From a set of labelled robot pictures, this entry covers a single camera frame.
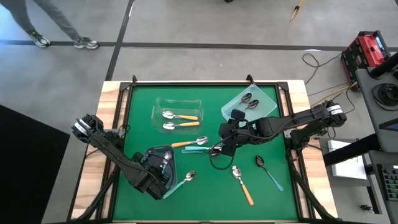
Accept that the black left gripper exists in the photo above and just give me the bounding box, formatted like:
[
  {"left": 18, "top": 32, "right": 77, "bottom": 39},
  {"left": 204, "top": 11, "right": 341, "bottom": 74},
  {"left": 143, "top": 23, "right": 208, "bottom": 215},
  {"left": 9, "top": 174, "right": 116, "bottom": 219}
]
[{"left": 135, "top": 152, "right": 172, "bottom": 200}]

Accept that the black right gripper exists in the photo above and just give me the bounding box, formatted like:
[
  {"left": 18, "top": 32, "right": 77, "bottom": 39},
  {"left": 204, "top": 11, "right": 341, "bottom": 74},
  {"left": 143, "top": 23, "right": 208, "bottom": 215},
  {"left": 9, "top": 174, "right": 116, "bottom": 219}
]
[{"left": 218, "top": 109, "right": 252, "bottom": 157}]

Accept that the grey-blue plastic bin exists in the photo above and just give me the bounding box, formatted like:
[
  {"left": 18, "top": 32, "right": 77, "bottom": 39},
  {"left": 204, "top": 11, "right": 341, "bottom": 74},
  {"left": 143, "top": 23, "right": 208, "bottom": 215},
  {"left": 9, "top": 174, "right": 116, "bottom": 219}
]
[{"left": 143, "top": 144, "right": 178, "bottom": 191}]

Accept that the clear plastic bin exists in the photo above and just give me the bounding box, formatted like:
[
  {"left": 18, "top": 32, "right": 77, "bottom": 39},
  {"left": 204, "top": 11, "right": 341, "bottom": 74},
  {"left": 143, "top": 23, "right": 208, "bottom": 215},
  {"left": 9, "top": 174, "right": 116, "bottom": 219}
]
[{"left": 150, "top": 97, "right": 205, "bottom": 134}]

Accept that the translucent white plastic bin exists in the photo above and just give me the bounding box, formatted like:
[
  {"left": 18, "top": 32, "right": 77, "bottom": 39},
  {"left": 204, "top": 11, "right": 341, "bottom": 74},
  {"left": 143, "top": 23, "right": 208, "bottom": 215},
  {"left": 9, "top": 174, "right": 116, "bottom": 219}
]
[{"left": 220, "top": 83, "right": 278, "bottom": 127}]

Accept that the green table mat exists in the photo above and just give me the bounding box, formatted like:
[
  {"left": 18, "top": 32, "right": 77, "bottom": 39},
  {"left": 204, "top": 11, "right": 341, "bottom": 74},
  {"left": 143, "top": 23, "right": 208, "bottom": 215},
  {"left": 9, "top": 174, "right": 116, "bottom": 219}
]
[{"left": 112, "top": 84, "right": 300, "bottom": 222}]

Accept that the wooden table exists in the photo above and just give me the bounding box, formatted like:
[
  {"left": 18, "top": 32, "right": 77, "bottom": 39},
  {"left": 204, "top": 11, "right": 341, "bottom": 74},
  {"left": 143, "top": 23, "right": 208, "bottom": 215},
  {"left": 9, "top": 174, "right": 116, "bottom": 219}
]
[{"left": 70, "top": 80, "right": 339, "bottom": 222}]

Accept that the black floor mat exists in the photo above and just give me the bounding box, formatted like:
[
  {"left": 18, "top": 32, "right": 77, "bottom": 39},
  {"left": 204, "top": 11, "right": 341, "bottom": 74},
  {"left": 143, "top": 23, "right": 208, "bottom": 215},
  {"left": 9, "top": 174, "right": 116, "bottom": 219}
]
[{"left": 0, "top": 104, "right": 72, "bottom": 224}]

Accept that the black diagonal strut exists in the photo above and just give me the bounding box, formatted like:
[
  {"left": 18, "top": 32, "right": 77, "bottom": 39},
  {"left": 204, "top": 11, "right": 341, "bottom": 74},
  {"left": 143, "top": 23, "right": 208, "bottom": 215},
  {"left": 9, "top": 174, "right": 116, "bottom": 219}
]
[{"left": 322, "top": 133, "right": 384, "bottom": 167}]

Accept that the white box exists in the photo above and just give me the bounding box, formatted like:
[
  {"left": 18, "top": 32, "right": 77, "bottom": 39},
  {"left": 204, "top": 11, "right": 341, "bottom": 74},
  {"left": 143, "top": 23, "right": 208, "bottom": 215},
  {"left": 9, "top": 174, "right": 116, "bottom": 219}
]
[{"left": 326, "top": 139, "right": 368, "bottom": 181}]

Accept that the grey cart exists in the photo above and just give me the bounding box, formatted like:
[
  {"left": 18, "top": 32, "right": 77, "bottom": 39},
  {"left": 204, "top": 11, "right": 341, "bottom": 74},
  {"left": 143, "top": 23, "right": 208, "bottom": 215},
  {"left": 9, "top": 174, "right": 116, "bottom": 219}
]
[{"left": 354, "top": 51, "right": 398, "bottom": 153}]

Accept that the grey desk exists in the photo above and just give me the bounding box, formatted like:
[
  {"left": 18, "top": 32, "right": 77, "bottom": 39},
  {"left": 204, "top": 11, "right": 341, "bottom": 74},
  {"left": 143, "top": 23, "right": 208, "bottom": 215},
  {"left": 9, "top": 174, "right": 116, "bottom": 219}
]
[{"left": 368, "top": 149, "right": 398, "bottom": 224}]

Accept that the red power unit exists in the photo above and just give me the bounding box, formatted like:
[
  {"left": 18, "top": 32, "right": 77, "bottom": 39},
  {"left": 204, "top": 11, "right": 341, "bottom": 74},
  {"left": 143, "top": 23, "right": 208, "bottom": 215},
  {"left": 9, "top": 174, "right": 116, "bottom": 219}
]
[{"left": 340, "top": 30, "right": 393, "bottom": 93}]

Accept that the dark tablet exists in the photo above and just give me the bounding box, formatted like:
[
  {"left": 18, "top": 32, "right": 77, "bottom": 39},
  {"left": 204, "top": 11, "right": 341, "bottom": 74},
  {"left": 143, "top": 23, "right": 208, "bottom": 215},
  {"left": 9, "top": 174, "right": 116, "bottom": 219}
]
[{"left": 379, "top": 117, "right": 398, "bottom": 133}]

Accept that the black keyboard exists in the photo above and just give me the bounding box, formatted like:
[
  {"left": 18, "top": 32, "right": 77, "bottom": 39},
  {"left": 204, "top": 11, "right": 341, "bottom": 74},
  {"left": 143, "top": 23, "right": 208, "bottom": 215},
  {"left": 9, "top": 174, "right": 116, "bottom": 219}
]
[{"left": 381, "top": 164, "right": 398, "bottom": 202}]

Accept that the black pole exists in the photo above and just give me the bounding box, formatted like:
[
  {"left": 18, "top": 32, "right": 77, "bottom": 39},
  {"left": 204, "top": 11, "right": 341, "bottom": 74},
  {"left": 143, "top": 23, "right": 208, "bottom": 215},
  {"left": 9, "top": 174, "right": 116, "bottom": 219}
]
[{"left": 369, "top": 52, "right": 398, "bottom": 79}]

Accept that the person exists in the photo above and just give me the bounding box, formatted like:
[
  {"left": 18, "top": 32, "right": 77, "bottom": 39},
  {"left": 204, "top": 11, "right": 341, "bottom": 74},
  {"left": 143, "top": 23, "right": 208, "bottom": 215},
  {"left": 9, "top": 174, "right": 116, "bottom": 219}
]
[{"left": 0, "top": 0, "right": 100, "bottom": 50}]

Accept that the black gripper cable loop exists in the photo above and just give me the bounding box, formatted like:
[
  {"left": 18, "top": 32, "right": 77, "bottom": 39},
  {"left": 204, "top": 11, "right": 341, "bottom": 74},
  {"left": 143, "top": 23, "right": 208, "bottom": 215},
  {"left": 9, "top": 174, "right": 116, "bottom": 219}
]
[{"left": 208, "top": 144, "right": 234, "bottom": 171}]

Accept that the black table frame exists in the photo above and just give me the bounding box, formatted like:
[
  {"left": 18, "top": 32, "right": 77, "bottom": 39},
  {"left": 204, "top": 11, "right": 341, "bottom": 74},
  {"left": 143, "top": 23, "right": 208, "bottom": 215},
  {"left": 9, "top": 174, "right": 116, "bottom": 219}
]
[{"left": 67, "top": 74, "right": 338, "bottom": 224}]

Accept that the yellow floor cable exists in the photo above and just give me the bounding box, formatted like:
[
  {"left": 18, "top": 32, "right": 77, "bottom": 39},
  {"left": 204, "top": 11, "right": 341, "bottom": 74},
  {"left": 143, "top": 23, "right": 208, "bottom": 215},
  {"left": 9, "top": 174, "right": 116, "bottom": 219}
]
[{"left": 310, "top": 81, "right": 358, "bottom": 107}]

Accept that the coiled black cable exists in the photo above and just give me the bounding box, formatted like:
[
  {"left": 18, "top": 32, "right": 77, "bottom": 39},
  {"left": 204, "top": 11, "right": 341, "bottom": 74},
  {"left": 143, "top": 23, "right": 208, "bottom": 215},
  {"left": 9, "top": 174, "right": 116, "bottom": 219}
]
[{"left": 371, "top": 82, "right": 398, "bottom": 112}]

